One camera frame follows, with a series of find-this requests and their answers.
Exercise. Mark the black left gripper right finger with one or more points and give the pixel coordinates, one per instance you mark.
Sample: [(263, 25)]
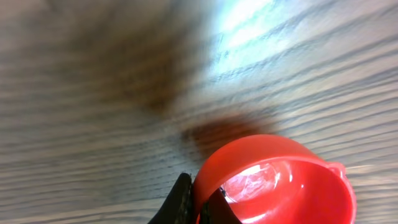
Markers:
[(217, 210)]

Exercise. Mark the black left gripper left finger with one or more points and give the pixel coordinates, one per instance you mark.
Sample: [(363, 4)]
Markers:
[(178, 206)]

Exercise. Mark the red measuring scoop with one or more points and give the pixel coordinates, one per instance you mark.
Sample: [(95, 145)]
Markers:
[(272, 179)]

